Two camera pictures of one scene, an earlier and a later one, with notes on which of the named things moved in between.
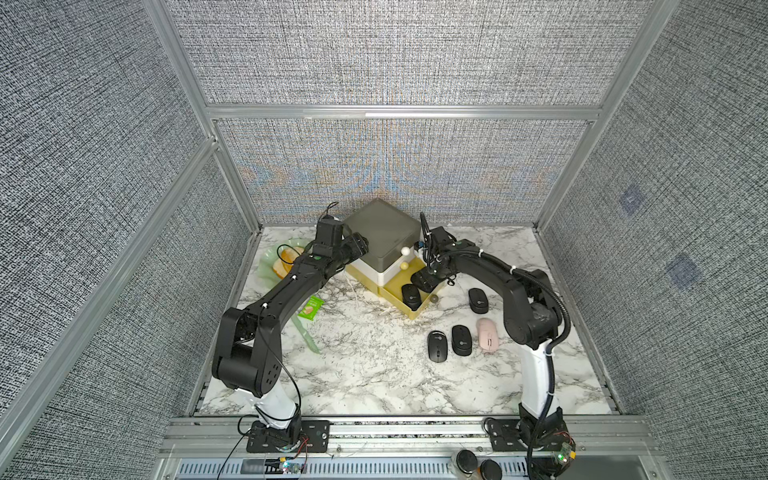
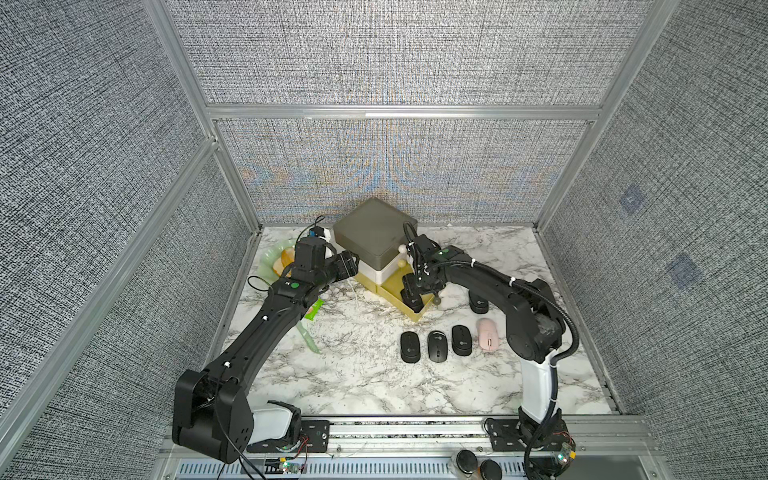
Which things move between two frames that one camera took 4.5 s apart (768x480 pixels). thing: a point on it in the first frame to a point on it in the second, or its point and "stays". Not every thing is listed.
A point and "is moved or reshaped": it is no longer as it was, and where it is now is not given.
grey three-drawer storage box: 389,263 stays
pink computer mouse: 488,336 stays
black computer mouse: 411,296 stays
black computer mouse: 425,279 is moved or reshaped
